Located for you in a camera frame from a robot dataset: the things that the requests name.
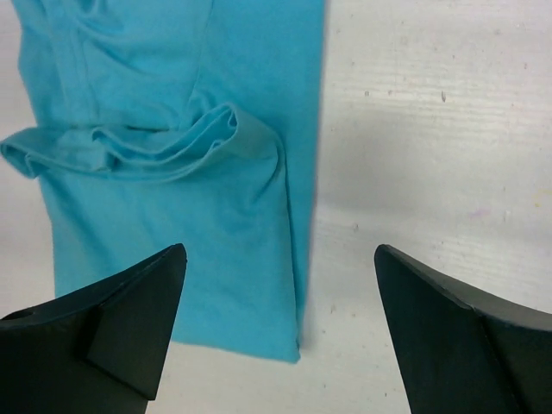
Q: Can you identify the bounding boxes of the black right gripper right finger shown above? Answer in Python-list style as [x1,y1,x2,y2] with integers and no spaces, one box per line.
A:
[374,245,551,413]

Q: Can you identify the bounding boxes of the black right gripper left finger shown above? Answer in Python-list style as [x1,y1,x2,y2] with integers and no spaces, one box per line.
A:
[1,244,187,413]

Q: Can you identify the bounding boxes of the turquoise t shirt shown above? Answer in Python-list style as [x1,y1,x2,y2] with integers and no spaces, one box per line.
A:
[1,1,325,363]

